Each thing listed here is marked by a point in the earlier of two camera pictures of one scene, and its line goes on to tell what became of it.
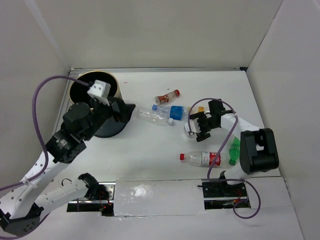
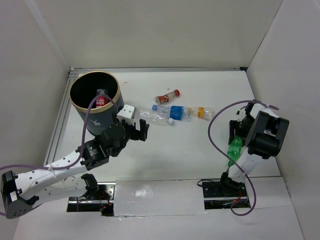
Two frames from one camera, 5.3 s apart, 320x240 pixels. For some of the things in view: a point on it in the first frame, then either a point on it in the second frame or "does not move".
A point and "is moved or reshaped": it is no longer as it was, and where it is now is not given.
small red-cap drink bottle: x=164 y=99 does not move
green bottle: x=234 y=150 does not move
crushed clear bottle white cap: x=155 y=117 does not move
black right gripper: x=205 y=135 to x=234 y=124
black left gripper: x=123 y=115 to x=137 y=135
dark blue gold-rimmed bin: x=89 y=85 does not move
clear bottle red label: x=207 y=159 is moved or reshaped
